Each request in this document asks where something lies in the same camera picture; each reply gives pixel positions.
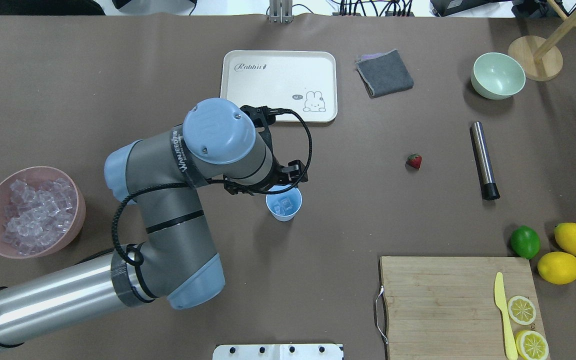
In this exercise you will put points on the wooden cutting board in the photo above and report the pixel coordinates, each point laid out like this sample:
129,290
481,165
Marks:
443,307

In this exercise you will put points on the light blue plastic cup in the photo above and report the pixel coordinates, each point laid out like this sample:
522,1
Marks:
284,205

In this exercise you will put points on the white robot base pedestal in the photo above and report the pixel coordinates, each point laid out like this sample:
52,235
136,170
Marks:
286,351

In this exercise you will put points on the grey folded cloth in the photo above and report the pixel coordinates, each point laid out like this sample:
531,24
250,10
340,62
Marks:
384,73

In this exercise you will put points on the yellow plastic knife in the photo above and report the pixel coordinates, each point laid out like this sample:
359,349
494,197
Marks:
509,347

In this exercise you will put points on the mint green bowl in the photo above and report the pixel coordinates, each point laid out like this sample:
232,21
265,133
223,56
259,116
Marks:
497,76

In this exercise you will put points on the pink bowl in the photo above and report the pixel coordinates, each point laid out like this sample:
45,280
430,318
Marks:
34,176

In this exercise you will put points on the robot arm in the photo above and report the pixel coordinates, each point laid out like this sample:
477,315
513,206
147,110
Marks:
162,244

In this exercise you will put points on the red strawberry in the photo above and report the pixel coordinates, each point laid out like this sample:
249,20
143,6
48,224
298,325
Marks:
414,161

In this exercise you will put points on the clear ice cubes pile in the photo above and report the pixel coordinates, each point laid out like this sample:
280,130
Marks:
37,217

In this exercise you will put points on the cream rabbit tray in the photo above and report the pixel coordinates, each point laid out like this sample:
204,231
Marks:
303,81

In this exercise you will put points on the aluminium frame post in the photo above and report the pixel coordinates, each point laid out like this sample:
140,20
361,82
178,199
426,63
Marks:
280,12

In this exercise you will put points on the lemon slice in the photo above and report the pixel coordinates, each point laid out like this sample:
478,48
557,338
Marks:
522,310
532,345

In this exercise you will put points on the steel muddler black tip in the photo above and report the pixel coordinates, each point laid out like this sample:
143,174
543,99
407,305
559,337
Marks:
488,186

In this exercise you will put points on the wooden cup tree stand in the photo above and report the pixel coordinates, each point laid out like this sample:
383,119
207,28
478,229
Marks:
539,57

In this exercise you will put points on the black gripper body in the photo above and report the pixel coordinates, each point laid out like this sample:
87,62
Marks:
293,172

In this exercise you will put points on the green lime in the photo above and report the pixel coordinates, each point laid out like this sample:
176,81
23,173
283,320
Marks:
525,242

